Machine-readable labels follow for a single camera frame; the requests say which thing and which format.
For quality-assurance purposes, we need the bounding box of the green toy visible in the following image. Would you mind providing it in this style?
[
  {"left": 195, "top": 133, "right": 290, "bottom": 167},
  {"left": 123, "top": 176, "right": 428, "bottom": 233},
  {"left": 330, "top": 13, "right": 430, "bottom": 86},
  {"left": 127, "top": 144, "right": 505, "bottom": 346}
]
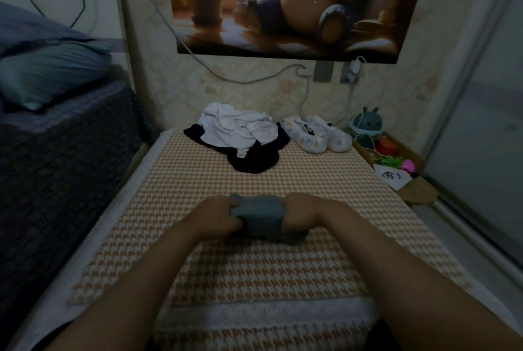
[{"left": 376, "top": 154, "right": 405, "bottom": 170}]

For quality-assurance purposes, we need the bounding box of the red toy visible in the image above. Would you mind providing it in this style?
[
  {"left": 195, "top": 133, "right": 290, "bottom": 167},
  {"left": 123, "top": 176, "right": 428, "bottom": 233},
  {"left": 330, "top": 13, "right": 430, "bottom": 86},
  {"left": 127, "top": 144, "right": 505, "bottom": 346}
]
[{"left": 375, "top": 136, "right": 400, "bottom": 158}]

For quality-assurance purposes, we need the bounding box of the grey sliding door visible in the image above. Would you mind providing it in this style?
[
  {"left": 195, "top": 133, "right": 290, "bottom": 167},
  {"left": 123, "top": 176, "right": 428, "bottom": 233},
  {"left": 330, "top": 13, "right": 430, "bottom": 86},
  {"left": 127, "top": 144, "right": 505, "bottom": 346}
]
[{"left": 423, "top": 0, "right": 523, "bottom": 268}]

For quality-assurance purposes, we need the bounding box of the black garment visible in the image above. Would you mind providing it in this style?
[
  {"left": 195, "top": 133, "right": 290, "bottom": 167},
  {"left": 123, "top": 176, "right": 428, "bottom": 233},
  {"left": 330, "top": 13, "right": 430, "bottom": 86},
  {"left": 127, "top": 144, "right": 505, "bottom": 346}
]
[{"left": 184, "top": 122, "right": 292, "bottom": 175}]

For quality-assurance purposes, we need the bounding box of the cartoon bear wall poster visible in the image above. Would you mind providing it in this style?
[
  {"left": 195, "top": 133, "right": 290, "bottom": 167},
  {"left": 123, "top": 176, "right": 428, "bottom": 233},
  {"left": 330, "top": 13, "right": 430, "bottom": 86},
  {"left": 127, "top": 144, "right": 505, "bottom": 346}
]
[{"left": 166, "top": 0, "right": 433, "bottom": 65}]

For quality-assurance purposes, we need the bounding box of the dark patterned bed cover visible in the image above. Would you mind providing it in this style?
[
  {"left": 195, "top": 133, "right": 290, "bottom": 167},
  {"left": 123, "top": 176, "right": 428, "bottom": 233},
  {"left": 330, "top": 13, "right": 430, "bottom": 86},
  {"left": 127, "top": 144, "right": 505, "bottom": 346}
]
[{"left": 0, "top": 79, "right": 154, "bottom": 349}]

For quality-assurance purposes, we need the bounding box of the pile of grey-blue clothes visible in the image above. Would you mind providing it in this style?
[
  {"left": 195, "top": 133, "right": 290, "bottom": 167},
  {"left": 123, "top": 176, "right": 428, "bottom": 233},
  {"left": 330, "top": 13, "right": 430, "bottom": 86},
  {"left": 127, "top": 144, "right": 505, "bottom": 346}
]
[{"left": 228, "top": 193, "right": 311, "bottom": 246}]

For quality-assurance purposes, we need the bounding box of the person's right forearm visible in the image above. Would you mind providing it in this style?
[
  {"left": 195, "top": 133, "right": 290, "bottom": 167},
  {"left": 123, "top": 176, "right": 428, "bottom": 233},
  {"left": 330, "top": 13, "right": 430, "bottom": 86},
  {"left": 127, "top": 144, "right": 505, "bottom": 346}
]
[{"left": 321, "top": 203, "right": 523, "bottom": 351}]

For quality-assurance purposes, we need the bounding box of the white printed card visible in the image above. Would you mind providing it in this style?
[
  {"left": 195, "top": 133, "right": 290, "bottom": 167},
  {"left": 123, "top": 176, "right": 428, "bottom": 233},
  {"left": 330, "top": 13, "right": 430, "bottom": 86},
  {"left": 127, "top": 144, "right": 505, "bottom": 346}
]
[{"left": 373, "top": 165, "right": 415, "bottom": 193}]

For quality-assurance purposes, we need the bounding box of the person's left hand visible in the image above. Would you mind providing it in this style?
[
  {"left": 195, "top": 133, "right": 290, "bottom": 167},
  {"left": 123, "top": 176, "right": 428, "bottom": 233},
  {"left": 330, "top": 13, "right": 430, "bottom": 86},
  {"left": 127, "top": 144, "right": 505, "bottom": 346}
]
[{"left": 190, "top": 195, "right": 245, "bottom": 242}]

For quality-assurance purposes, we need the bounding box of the wooden bedside tray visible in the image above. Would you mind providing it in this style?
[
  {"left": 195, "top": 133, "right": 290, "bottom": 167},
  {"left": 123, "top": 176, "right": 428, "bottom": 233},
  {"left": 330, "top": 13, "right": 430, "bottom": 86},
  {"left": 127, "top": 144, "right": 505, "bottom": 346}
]
[{"left": 352, "top": 130, "right": 440, "bottom": 206}]

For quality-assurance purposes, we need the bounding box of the blue pillow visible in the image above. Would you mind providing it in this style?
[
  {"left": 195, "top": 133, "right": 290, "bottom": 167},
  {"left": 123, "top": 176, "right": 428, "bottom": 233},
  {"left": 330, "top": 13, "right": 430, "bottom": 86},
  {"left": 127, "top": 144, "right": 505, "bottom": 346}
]
[{"left": 0, "top": 1, "right": 95, "bottom": 57}]

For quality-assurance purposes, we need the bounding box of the grey wall socket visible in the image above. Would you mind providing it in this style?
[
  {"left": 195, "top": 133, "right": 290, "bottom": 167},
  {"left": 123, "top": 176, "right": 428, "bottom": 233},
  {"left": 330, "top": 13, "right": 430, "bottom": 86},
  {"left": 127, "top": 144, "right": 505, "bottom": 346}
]
[{"left": 313, "top": 61, "right": 336, "bottom": 85}]

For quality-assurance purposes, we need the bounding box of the long white cable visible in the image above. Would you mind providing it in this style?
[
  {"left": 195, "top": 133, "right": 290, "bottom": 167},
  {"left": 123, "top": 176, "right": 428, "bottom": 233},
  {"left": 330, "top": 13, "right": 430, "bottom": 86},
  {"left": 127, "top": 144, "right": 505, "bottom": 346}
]
[{"left": 114, "top": 0, "right": 317, "bottom": 86}]

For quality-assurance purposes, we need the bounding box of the person's left forearm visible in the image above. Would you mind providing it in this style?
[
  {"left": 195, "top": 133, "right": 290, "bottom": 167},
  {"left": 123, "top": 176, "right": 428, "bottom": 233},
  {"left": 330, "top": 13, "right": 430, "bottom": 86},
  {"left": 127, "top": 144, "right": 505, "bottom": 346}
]
[{"left": 45, "top": 220, "right": 219, "bottom": 351}]

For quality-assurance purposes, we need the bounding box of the grey-green pillow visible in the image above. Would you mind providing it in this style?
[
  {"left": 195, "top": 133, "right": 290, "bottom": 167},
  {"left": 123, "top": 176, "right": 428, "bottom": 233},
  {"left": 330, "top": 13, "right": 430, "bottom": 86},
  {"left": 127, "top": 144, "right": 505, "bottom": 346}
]
[{"left": 0, "top": 42, "right": 114, "bottom": 113}]

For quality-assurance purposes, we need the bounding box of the teal round bunny lamp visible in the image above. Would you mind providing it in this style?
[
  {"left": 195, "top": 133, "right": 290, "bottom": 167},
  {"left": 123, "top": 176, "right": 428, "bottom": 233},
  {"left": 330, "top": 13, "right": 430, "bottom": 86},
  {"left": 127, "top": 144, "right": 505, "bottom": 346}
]
[{"left": 350, "top": 106, "right": 386, "bottom": 140}]

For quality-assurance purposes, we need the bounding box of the person's right hand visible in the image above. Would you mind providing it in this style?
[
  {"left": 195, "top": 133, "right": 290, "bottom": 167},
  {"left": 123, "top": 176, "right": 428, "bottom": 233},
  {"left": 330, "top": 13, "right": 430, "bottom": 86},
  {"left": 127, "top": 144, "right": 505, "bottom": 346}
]
[{"left": 282, "top": 193, "right": 337, "bottom": 236}]

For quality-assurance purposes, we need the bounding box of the white polo shirt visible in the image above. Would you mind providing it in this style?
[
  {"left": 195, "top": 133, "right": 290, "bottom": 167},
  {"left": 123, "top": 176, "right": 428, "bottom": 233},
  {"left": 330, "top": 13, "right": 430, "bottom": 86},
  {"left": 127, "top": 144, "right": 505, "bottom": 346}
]
[{"left": 198, "top": 102, "right": 281, "bottom": 159}]

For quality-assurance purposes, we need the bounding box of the white charger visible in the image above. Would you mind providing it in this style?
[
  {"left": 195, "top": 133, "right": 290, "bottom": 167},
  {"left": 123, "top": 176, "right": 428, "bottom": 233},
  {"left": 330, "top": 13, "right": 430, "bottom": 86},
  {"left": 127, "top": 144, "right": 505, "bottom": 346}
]
[{"left": 343, "top": 57, "right": 364, "bottom": 85}]

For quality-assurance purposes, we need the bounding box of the thin white charger cable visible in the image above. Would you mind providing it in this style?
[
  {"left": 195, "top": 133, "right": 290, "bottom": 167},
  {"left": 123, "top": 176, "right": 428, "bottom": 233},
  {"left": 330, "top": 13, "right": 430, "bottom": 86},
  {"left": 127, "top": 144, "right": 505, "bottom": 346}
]
[{"left": 331, "top": 81, "right": 366, "bottom": 129}]

